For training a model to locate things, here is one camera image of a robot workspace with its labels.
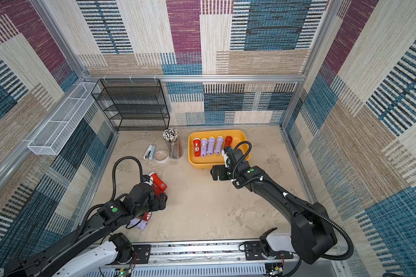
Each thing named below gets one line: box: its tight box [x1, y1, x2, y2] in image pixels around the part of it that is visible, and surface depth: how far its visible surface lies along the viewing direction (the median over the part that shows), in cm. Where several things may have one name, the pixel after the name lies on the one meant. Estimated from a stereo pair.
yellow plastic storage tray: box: [187, 129, 251, 169], surface depth 107 cm
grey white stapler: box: [143, 144, 157, 161], surface depth 107 cm
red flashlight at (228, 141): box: [224, 135, 233, 148], surface depth 111 cm
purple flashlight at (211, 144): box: [206, 136, 216, 156], surface depth 110 cm
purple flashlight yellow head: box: [200, 137, 208, 158], surface depth 107 cm
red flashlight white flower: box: [192, 137, 202, 158], surface depth 107 cm
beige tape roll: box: [153, 148, 170, 164], surface depth 107 cm
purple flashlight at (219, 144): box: [214, 135, 224, 155], surface depth 110 cm
